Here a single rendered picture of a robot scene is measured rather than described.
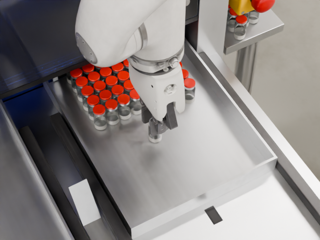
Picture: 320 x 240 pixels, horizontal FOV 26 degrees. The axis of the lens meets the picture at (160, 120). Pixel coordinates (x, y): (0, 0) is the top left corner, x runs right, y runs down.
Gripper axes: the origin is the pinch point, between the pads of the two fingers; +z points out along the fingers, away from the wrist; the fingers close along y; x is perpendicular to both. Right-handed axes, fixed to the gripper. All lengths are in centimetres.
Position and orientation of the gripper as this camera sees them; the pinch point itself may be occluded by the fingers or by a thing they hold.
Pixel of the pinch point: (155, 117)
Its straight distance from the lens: 111.0
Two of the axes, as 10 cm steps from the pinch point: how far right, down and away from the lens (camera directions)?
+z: 0.0, 5.9, 8.1
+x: -8.8, 3.9, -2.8
